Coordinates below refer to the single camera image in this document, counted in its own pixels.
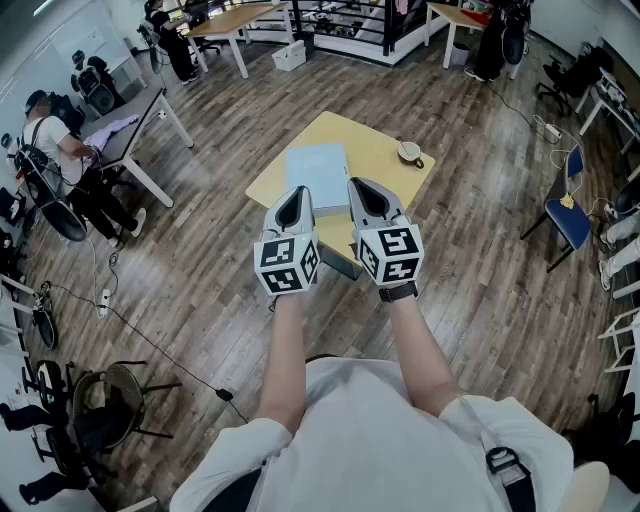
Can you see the purple cloth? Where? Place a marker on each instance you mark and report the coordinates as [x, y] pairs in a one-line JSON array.
[[112, 131]]

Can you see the white waste bin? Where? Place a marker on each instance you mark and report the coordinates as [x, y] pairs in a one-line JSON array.
[[459, 54]]

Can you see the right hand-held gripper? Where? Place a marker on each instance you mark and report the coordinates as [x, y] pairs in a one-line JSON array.
[[395, 255]]

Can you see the light blue sheet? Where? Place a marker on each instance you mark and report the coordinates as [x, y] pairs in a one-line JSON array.
[[315, 170]]

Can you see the white plastic crate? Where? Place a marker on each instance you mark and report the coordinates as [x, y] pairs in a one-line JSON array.
[[290, 55]]

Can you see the black metal railing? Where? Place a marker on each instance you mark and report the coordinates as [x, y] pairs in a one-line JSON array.
[[350, 22]]

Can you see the person's right forearm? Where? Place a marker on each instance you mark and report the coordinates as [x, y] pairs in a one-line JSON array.
[[420, 360]]

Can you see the black office chair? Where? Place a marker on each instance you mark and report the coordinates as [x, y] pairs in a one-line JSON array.
[[610, 425], [575, 75]]

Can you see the black wristwatch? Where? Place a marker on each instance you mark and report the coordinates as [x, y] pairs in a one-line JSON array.
[[397, 291]]

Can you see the white wooden shelf frame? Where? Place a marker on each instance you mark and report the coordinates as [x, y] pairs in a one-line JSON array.
[[622, 340]]

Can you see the grey table with white legs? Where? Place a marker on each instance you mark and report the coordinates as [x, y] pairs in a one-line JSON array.
[[135, 125]]

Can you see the small yellow item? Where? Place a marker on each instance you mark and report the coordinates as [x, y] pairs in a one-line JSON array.
[[567, 200]]

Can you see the long wooden table white legs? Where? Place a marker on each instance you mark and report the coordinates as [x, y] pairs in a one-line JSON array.
[[235, 17]]

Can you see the round wicker chair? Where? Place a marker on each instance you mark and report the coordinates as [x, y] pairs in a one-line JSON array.
[[117, 400]]

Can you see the blue chair with black legs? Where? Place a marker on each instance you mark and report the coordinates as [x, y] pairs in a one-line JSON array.
[[570, 220]]

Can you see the person's white shirt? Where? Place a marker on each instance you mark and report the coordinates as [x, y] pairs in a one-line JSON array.
[[370, 450]]

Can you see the black backpack rig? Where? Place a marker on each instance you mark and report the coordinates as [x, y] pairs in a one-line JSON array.
[[95, 85]]

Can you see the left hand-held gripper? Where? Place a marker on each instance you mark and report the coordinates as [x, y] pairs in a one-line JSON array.
[[280, 262]]

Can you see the person's left forearm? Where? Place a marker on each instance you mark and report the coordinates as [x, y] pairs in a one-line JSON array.
[[285, 360]]

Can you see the small wooden table white legs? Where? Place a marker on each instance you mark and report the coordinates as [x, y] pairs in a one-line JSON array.
[[452, 12]]

